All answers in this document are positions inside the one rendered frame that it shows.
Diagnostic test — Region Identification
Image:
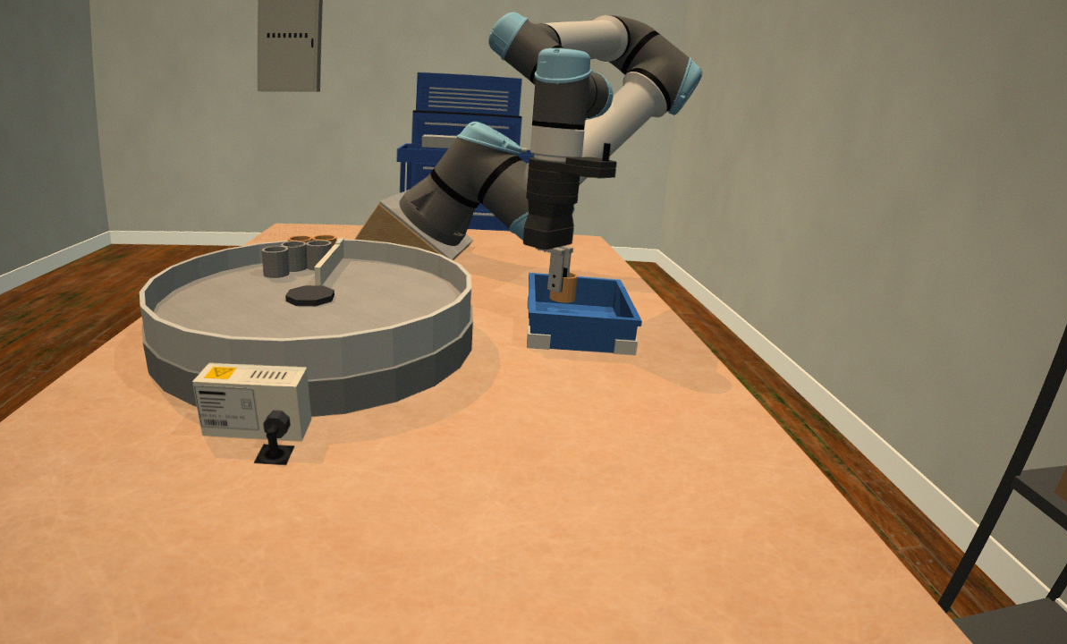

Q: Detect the blue open crate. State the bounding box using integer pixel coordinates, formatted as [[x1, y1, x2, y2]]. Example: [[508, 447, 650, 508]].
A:
[[527, 273, 642, 355]]

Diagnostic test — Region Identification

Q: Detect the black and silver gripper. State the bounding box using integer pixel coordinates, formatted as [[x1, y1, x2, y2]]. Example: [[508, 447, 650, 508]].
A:
[[523, 126, 617, 292]]

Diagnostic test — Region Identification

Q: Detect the grey round turning table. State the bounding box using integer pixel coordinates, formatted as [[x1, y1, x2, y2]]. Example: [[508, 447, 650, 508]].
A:
[[140, 238, 473, 465]]

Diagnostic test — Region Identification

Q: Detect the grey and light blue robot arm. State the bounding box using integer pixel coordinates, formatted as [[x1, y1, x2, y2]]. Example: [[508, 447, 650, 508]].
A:
[[399, 13, 702, 246]]

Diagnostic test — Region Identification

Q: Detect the grey metal bushing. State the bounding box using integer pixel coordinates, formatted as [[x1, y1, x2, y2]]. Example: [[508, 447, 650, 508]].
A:
[[281, 241, 307, 272], [306, 241, 332, 271], [262, 246, 290, 278]]

